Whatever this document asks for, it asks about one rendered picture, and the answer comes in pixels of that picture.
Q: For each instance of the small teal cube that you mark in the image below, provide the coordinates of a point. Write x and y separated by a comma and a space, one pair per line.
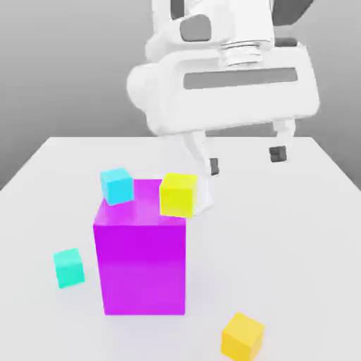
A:
69, 269

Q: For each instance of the small orange cube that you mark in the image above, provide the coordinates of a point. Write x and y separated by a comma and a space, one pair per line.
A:
242, 338

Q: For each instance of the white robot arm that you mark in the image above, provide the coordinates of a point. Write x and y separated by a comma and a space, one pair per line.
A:
242, 19

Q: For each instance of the large magenta box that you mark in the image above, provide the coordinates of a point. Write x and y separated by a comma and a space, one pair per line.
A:
141, 268

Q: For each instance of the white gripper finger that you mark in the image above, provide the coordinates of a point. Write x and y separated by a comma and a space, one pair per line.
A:
201, 152
277, 153

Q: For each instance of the small yellow cube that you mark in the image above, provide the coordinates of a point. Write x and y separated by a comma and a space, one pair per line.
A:
177, 197

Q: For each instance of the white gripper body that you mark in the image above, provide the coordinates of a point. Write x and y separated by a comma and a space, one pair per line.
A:
234, 104

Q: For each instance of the small cyan cube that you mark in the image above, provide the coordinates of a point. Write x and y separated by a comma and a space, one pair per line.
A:
117, 186

